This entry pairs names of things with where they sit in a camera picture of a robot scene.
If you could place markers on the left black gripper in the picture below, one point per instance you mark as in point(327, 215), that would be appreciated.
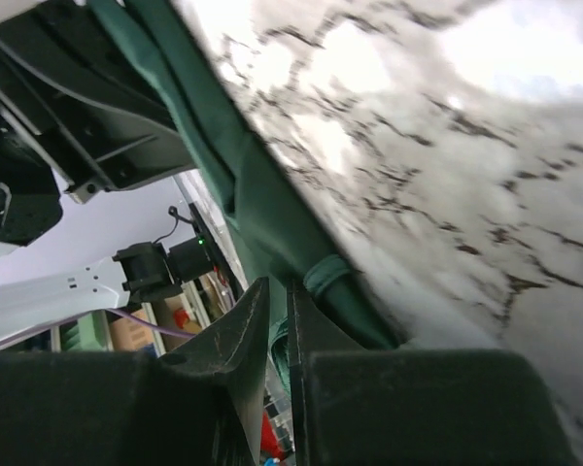
point(72, 108)

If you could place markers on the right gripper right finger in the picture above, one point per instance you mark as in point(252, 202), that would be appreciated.
point(355, 406)

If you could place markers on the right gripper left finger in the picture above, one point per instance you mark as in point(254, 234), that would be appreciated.
point(200, 404)

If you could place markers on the dark green cloth napkin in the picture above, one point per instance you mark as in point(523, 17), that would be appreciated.
point(275, 234)

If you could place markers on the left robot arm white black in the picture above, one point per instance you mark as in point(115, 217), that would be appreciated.
point(140, 273)

